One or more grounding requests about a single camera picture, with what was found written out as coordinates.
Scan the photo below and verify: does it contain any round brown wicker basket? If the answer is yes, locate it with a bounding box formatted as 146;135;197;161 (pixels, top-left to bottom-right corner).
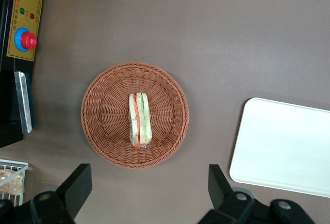
80;61;190;169

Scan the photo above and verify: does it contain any white wire rack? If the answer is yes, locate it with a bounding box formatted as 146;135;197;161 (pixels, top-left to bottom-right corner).
0;158;29;206

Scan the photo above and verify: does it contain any silver sealing bar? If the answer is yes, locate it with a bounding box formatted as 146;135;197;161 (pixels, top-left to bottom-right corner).
14;71;36;134

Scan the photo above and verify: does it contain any red emergency stop button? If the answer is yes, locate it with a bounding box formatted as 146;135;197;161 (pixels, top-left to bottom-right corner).
14;27;38;52

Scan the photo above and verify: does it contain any triangle sandwich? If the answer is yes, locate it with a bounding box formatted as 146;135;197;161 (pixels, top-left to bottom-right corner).
128;92;152;149

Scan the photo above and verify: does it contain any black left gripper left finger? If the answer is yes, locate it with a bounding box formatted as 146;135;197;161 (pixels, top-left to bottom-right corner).
30;163;93;224

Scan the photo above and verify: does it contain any cream plastic tray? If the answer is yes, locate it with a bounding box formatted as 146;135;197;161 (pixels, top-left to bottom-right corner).
228;97;330;198

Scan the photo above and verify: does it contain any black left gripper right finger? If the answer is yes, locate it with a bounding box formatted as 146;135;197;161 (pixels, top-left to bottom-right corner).
197;164;316;224

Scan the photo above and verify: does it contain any yellow control panel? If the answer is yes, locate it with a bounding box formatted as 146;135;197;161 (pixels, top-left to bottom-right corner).
6;0;46;62

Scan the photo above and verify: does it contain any black sealing machine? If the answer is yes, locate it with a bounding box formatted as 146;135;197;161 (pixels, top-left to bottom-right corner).
0;0;46;149

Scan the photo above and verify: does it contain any clear bagged snack pack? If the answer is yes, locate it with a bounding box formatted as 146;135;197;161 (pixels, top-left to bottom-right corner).
0;176;25;196
0;168;16;182

